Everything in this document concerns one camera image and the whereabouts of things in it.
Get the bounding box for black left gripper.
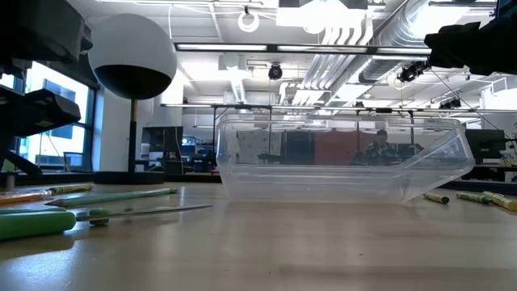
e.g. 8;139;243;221
0;0;94;64

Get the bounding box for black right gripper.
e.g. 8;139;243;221
423;18;500;77

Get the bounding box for clear plastic container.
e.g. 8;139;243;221
216;112;465;134

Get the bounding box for yellow-green crayon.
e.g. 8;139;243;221
48;183;95;196

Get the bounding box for orange pencil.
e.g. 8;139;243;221
0;188;54;205

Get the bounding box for light green pencil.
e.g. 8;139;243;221
43;187;179;208

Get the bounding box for clear plastic supply box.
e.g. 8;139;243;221
216;112;477;205

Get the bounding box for black track spotlights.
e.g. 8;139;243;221
397;60;431;84

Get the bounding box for white globe lamp black stand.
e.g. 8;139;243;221
87;14;178;186

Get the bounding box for dark computer monitor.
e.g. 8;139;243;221
141;125;185;162
464;129;506;165

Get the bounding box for person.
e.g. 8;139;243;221
355;129;401;167

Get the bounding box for linear ceiling light fixture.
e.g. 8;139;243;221
173;42;433;57

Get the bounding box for orange partition wall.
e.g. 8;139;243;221
313;129;380;166

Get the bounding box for black ceiling dome camera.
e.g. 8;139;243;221
267;62;284;81

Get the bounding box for white ceiling ring light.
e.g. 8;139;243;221
237;6;261;33

